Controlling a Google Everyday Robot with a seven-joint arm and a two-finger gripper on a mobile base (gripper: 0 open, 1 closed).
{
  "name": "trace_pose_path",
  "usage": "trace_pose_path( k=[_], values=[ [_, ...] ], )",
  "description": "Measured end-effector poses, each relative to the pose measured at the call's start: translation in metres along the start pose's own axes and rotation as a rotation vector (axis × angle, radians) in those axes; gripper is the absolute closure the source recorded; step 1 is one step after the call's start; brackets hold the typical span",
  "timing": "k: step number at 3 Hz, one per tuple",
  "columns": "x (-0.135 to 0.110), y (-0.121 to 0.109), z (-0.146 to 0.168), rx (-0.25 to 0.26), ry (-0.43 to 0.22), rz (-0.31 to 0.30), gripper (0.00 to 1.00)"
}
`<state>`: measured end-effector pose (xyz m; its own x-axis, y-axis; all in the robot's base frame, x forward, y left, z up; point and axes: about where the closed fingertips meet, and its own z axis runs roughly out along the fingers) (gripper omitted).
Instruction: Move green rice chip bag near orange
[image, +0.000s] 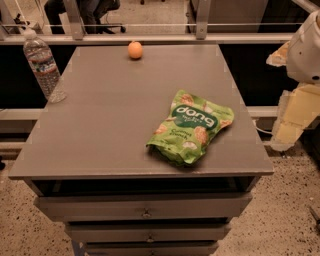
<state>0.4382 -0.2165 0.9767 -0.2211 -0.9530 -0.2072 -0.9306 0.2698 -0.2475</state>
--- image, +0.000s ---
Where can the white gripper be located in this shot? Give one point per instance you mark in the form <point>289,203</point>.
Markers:
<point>306,55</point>

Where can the green rice chip bag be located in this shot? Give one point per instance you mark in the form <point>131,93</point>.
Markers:
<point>192,123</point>

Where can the orange fruit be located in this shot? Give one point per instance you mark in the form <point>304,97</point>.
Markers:
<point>135,50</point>

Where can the seated person legs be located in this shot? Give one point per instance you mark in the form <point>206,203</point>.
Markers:
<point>78,10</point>

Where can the grey drawer cabinet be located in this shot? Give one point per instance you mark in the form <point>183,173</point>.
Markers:
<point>88,161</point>

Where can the clear plastic water bottle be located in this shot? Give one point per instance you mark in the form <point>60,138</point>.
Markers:
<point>43,66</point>

